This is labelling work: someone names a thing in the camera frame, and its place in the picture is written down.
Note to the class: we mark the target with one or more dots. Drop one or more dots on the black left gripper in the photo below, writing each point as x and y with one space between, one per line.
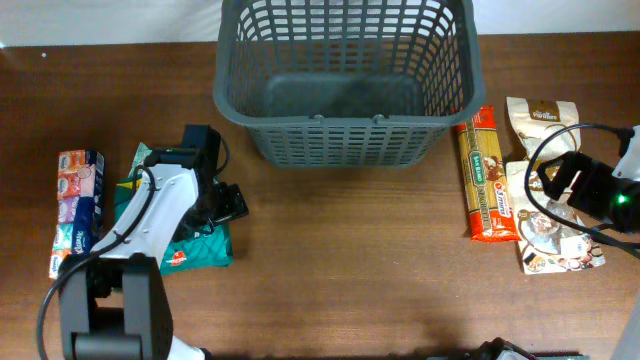
226 206

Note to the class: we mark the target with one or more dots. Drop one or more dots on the green Nescafe coffee bag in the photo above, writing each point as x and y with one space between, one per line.
199 251

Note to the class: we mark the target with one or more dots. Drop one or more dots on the teal wet wipes packet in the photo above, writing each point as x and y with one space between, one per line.
141 153

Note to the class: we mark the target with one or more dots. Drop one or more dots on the Kleenex tissue multipack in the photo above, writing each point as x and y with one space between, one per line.
80 195

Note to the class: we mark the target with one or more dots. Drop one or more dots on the grey plastic basket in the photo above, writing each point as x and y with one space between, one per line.
347 83

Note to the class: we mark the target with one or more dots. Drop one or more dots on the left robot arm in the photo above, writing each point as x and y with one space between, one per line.
112 300

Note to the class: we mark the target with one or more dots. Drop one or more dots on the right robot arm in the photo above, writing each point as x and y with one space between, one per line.
607 194

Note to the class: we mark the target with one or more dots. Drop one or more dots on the San Remo spaghetti packet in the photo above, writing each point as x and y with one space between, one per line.
484 176

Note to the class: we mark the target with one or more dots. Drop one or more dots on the Pantree white grain pouch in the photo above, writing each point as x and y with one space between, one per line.
534 120

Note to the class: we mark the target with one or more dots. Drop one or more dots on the Pantree mushroom pouch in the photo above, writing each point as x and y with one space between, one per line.
545 245

